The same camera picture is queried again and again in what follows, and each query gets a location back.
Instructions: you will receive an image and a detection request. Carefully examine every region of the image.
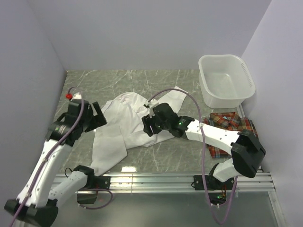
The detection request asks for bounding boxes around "white long sleeve shirt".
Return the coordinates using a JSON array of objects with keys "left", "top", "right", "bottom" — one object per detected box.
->
[{"left": 90, "top": 92, "right": 173, "bottom": 176}]

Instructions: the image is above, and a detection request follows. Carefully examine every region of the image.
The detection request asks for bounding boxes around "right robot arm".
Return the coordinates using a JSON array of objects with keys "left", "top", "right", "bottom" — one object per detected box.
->
[{"left": 142, "top": 101, "right": 266, "bottom": 190}]

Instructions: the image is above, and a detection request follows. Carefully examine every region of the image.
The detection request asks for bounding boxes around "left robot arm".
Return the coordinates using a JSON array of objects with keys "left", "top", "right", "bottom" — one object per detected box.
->
[{"left": 4, "top": 98, "right": 107, "bottom": 227}]

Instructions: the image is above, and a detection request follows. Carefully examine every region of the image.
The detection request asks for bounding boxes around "folded plaid shirt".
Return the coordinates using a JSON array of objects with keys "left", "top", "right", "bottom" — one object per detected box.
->
[{"left": 203, "top": 112, "right": 258, "bottom": 158}]

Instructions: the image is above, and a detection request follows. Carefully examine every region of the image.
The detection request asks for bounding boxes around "white plastic basin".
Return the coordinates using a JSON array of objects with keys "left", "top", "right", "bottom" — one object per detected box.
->
[{"left": 198, "top": 54, "right": 256, "bottom": 109}]

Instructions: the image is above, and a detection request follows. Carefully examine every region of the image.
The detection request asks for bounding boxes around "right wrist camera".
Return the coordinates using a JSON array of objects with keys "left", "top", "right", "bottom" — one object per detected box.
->
[{"left": 143, "top": 99, "right": 159, "bottom": 108}]

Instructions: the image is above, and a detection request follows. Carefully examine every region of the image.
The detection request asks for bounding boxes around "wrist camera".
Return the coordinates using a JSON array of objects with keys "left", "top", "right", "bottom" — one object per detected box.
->
[
  {"left": 143, "top": 99, "right": 159, "bottom": 108},
  {"left": 65, "top": 92, "right": 82, "bottom": 101}
]

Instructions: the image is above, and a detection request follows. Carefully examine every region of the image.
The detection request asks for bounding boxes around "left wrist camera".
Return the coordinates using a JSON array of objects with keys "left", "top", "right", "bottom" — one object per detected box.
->
[{"left": 65, "top": 92, "right": 82, "bottom": 101}]

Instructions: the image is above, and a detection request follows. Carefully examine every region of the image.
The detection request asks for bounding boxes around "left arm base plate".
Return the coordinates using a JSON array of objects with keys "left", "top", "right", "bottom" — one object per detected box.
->
[{"left": 91, "top": 175, "right": 111, "bottom": 190}]

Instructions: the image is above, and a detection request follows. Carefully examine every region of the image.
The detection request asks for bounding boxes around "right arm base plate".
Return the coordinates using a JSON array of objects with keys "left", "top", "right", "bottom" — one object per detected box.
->
[{"left": 189, "top": 174, "right": 237, "bottom": 191}]

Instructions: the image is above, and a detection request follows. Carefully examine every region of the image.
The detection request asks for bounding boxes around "aluminium mounting rail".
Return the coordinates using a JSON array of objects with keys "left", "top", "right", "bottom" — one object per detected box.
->
[{"left": 103, "top": 171, "right": 276, "bottom": 193}]

